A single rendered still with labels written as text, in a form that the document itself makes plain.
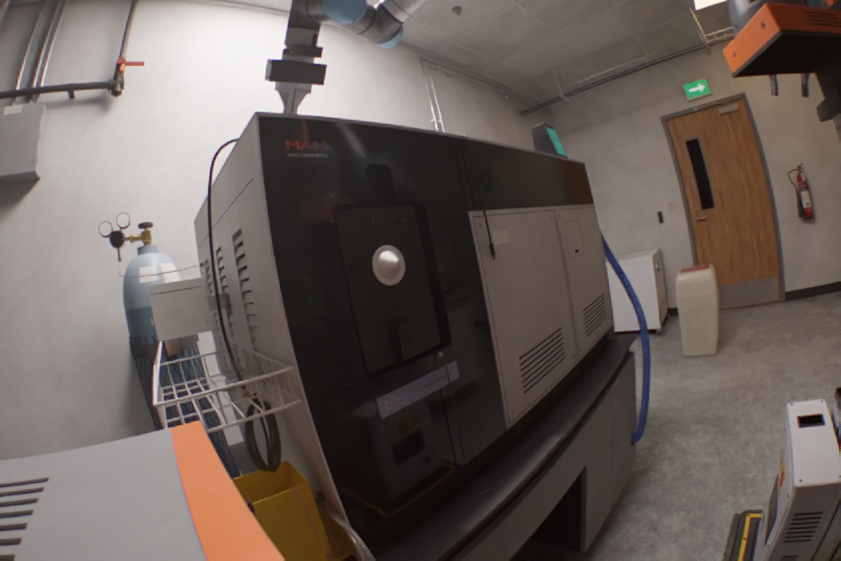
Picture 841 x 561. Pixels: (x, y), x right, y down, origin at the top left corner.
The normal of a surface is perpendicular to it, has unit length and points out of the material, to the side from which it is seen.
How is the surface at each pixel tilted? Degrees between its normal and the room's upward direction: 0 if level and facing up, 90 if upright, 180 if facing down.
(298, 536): 93
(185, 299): 90
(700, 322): 93
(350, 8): 125
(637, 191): 90
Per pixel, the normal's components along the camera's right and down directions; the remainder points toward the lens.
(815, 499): -0.74, 0.12
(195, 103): 0.67, -0.16
